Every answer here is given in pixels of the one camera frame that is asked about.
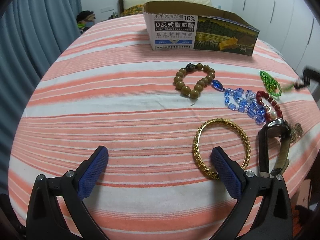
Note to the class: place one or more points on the wristwatch with leather strap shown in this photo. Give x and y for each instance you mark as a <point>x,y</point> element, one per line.
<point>274,135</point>

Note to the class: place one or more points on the dark plush toy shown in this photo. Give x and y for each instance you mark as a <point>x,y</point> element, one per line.
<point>85,20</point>

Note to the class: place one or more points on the printed cardboard box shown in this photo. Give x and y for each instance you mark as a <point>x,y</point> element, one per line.
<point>184,25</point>

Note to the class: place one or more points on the white wardrobe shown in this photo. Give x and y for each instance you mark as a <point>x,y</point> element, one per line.
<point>287,25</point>

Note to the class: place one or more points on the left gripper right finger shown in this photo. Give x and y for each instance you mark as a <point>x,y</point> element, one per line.
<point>274,217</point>

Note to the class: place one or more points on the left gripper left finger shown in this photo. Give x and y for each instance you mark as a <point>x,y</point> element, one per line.
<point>45,219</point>

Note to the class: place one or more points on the pink striped bed sheet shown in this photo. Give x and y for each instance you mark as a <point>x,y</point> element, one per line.
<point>110,88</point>

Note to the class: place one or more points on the blue curtain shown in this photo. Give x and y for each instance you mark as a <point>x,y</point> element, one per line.
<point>34,33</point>

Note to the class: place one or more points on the gold bangle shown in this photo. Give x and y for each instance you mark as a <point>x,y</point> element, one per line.
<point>221,161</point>

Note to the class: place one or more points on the yellow floral blanket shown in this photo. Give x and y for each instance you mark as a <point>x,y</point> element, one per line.
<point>134,10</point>

